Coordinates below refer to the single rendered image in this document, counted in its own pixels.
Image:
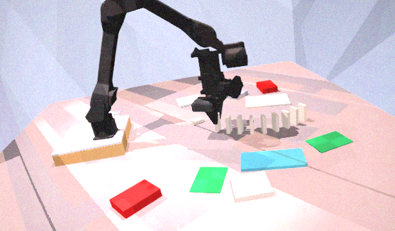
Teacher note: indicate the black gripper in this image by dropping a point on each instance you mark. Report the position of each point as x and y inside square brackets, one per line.
[210, 104]

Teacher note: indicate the green flat tile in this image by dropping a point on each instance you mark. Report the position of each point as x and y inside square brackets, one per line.
[328, 141]

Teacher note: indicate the light blue flat block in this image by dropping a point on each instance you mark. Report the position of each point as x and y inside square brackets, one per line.
[272, 160]

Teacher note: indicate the red rectangular block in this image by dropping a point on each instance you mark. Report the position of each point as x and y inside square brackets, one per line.
[266, 87]
[135, 198]

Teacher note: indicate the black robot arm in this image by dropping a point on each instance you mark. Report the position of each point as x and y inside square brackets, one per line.
[112, 16]

